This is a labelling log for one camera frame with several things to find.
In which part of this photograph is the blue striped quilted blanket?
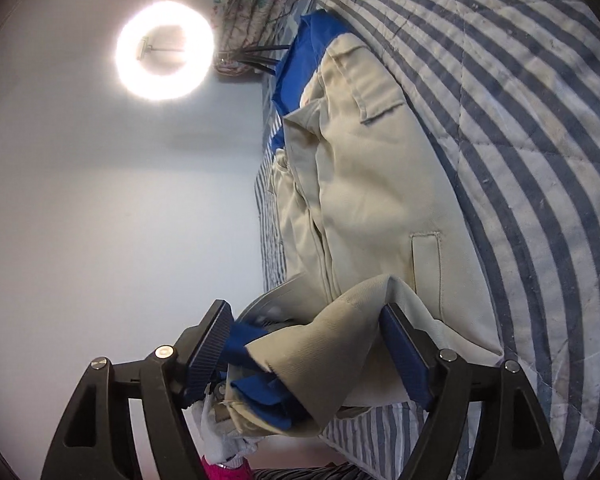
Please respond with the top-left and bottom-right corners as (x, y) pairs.
(252, 0), (600, 480)

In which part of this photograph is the floral patterned cloth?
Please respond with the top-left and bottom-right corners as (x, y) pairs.
(212, 0), (311, 78)

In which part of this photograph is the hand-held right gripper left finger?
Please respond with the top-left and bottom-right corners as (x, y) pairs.
(40, 299), (232, 480)

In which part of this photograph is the person's left hand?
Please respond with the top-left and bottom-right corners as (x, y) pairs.
(191, 392), (262, 467)

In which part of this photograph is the white ring light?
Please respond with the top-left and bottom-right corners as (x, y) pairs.
(115, 0), (215, 101)

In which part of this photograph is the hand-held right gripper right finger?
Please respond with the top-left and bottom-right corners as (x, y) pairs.
(379, 303), (565, 480)

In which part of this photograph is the person's left forearm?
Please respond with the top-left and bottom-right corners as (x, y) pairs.
(201, 457), (253, 480)

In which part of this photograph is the beige and blue jacket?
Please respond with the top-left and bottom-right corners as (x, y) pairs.
(225, 10), (506, 433)

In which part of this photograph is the black tripod stand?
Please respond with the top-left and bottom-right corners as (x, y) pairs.
(217, 42), (288, 78)

